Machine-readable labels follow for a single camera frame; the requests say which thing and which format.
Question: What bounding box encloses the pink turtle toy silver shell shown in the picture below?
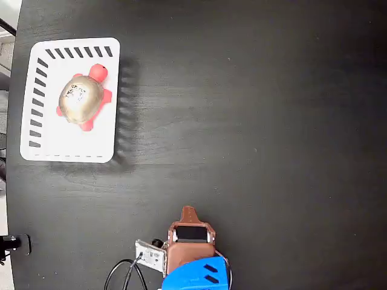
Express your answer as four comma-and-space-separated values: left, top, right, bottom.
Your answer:
56, 63, 113, 132

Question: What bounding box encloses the white slotted plastic basket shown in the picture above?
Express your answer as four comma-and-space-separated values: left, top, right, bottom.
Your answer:
19, 37, 121, 164

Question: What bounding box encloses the black table clamp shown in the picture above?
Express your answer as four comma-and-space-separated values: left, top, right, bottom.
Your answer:
0, 233, 32, 258

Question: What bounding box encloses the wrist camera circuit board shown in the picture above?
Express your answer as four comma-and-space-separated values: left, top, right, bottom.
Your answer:
134, 238, 168, 273

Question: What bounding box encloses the black camera cable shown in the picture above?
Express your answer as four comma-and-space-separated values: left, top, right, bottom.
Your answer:
103, 253, 149, 290

